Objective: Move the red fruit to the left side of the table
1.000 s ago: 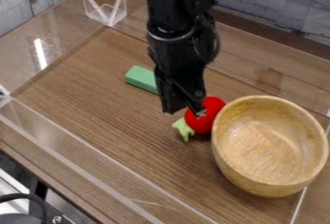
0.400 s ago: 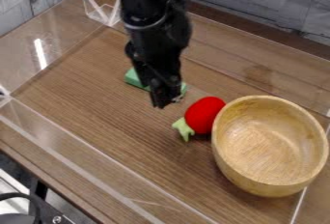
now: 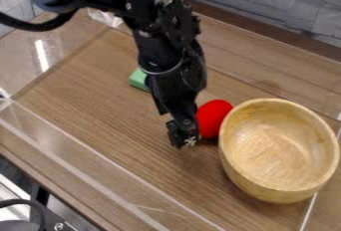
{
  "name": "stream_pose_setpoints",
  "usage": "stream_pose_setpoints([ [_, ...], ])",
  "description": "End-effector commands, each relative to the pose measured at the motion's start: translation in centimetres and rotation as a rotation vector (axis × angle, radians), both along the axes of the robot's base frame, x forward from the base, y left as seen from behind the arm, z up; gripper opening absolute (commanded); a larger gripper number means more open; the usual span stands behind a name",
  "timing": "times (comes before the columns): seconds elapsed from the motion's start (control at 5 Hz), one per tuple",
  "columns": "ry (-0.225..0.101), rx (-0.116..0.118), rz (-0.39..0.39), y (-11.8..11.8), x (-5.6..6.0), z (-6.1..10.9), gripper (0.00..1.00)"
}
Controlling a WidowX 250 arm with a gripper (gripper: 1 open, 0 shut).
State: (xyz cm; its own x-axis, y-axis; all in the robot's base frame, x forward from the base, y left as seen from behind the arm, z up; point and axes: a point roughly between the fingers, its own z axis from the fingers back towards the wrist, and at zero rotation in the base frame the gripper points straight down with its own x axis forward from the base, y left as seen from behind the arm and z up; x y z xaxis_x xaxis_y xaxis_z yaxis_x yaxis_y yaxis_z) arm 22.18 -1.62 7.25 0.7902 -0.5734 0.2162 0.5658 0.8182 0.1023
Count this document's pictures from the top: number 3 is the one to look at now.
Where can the clear acrylic corner bracket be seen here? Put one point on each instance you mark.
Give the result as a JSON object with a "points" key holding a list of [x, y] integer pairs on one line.
{"points": [[105, 17]]}

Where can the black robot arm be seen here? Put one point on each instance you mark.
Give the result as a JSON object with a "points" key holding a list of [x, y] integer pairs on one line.
{"points": [[164, 29]]}

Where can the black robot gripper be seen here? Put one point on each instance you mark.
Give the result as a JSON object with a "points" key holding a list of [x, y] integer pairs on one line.
{"points": [[174, 89]]}

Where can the red plush strawberry fruit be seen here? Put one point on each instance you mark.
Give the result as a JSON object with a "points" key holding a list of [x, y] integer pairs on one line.
{"points": [[210, 115]]}

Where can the light wooden bowl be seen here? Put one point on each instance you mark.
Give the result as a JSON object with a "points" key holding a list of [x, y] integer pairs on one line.
{"points": [[278, 150]]}

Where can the clear acrylic enclosure wall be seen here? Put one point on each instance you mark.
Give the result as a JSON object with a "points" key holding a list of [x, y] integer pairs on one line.
{"points": [[85, 135]]}

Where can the green rectangular foam block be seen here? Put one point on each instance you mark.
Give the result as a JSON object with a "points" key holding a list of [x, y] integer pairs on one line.
{"points": [[137, 80]]}

